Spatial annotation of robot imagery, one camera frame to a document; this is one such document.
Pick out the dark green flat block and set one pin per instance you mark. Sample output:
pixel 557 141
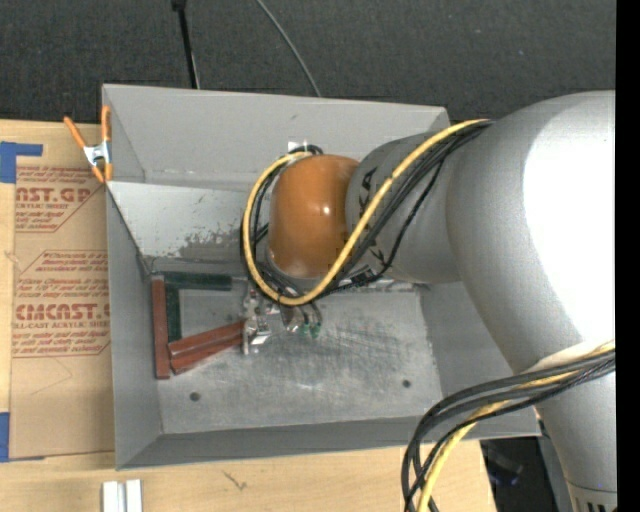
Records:
pixel 200 281
pixel 173 315

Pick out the brown cardboard board, red print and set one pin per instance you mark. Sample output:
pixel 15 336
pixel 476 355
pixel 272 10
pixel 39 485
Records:
pixel 60 390

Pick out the red-brown flat block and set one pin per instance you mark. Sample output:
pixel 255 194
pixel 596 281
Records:
pixel 205 355
pixel 160 330
pixel 205 337

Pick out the grey metal bin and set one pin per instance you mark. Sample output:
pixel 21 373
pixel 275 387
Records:
pixel 320 365

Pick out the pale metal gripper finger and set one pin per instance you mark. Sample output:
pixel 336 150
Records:
pixel 256 345
pixel 258 326

